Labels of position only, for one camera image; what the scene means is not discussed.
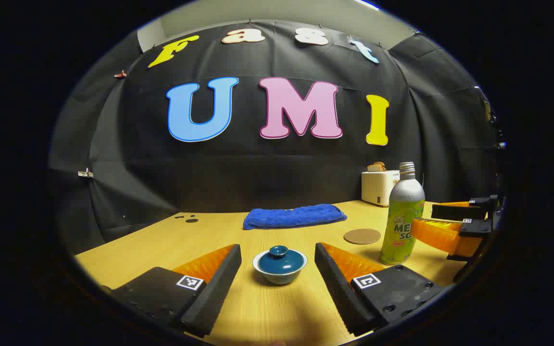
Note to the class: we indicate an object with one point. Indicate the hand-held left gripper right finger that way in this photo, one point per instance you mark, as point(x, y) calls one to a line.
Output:
point(337, 293)

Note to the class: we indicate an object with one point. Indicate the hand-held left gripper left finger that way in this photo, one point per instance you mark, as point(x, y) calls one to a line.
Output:
point(217, 288)

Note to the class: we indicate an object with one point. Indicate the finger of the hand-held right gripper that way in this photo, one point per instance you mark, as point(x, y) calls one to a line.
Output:
point(440, 235)
point(455, 212)

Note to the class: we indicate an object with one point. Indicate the silver green label water bottle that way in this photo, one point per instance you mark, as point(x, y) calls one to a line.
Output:
point(402, 226)

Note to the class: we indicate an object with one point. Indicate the round brown cork coaster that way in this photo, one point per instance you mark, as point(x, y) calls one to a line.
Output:
point(362, 236)

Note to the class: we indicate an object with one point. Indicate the white toaster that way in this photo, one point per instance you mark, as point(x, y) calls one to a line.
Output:
point(375, 190)

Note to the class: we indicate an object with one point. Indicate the blue towel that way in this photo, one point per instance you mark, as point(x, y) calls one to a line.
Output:
point(291, 216)

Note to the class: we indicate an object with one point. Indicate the toasted bread slice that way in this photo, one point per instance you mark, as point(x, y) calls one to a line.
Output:
point(376, 167)

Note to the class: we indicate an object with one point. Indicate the black backdrop cloth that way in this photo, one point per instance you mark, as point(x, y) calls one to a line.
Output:
point(258, 168)

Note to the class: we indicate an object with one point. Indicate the white cloth clip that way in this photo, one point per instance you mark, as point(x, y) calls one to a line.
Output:
point(85, 173)

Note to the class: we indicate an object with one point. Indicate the orange cloth clip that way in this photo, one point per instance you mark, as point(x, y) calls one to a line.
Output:
point(120, 74)

